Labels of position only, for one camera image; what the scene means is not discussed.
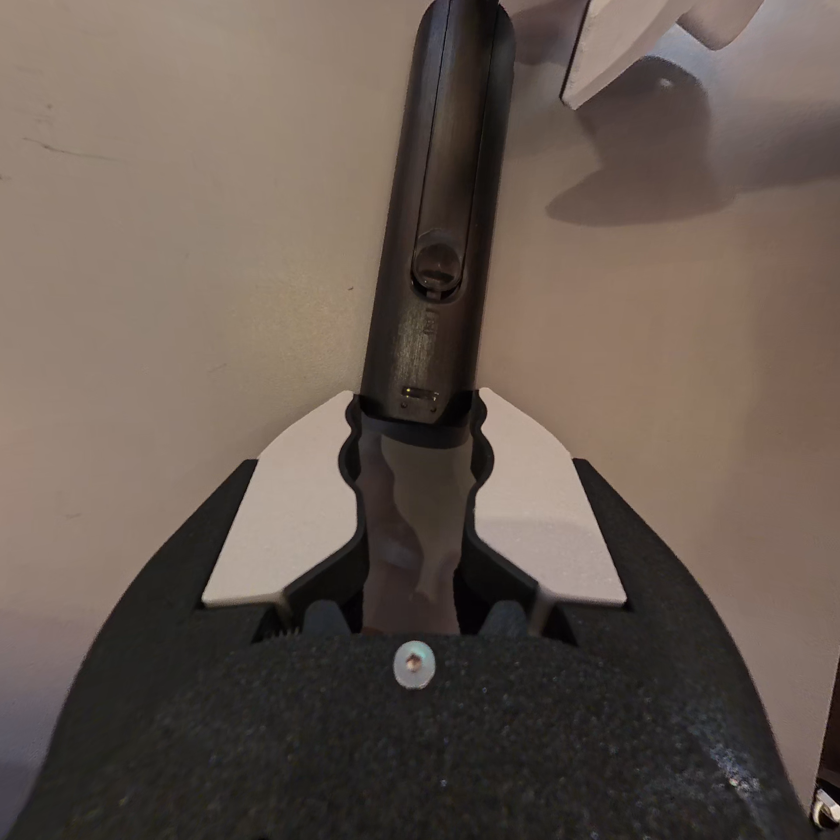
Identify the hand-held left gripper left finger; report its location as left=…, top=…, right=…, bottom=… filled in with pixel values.
left=199, top=388, right=370, bottom=637

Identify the black remote control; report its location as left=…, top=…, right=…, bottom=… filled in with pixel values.
left=360, top=0, right=518, bottom=450

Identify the black battery cover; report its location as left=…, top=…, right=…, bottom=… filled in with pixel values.
left=410, top=3, right=496, bottom=306

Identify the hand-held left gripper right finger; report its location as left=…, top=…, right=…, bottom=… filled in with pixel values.
left=454, top=387, right=630, bottom=637

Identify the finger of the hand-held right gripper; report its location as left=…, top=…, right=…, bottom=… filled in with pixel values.
left=560, top=0, right=695, bottom=110
left=675, top=0, right=767, bottom=51

